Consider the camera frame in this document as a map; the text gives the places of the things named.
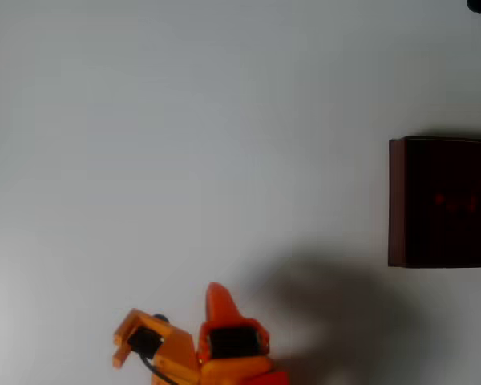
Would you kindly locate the orange gripper black servo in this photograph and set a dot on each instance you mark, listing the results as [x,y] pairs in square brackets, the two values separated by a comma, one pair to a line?
[229,342]

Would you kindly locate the orange camera mount with camera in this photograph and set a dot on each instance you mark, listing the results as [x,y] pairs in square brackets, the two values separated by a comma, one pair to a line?
[176,341]

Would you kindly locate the dark brown open box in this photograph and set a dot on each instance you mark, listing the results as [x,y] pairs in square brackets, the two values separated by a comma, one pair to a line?
[449,168]

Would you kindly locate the small red toy figure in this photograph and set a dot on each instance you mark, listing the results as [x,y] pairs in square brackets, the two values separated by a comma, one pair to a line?
[455,203]

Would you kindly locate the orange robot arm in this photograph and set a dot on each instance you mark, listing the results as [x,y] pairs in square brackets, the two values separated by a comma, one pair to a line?
[274,379]

